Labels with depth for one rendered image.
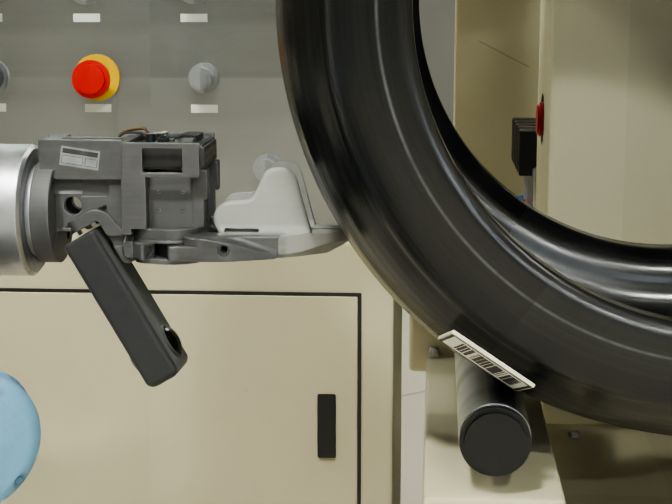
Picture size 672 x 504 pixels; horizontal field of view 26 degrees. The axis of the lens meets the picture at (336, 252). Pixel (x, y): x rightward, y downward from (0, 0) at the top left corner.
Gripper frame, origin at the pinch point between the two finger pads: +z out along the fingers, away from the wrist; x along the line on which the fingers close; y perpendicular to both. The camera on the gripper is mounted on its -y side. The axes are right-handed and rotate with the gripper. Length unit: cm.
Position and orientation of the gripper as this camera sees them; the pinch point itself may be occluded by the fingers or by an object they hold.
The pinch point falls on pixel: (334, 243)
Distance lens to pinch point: 98.5
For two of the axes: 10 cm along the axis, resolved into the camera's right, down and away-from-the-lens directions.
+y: 0.0, -9.8, -1.8
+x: 0.7, -1.8, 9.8
